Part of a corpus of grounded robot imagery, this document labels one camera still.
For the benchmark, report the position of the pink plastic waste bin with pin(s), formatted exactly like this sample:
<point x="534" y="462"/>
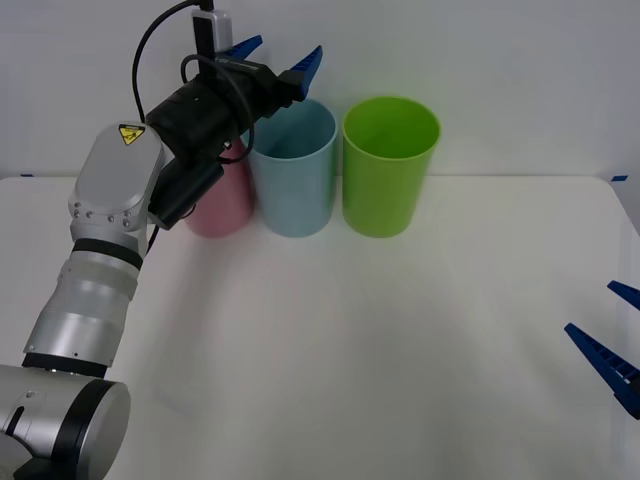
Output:
<point x="225" y="210"/>

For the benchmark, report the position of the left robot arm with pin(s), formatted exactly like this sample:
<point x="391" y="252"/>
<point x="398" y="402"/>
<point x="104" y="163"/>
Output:
<point x="115" y="165"/>

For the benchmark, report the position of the green plastic waste bin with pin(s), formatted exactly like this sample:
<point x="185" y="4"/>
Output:
<point x="385" y="200"/>

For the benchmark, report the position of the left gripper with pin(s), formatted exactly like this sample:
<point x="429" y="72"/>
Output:
<point x="260" y="90"/>

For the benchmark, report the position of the pale blue plastic waste bin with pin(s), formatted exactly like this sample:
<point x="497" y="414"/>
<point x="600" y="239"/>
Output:
<point x="300" y="195"/>

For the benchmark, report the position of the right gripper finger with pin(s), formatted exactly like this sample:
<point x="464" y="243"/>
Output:
<point x="607" y="362"/>
<point x="627" y="292"/>

